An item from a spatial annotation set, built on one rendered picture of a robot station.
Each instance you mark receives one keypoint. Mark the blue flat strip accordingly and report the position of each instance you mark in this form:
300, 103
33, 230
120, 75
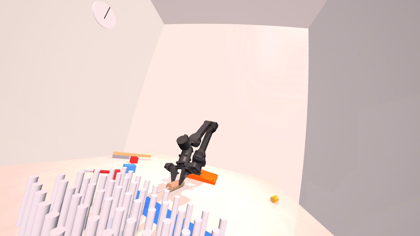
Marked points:
168, 214

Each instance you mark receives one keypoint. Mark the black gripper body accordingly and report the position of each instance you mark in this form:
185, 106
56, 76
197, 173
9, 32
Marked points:
183, 161

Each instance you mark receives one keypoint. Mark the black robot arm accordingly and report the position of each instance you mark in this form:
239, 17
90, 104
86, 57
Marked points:
185, 143

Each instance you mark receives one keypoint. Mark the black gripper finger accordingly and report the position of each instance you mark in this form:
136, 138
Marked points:
174, 174
183, 175

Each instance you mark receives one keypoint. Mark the blue block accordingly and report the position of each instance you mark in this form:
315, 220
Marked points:
130, 167

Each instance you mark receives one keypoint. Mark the orange-handled screwdriver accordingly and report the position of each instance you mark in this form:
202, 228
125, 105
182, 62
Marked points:
274, 198

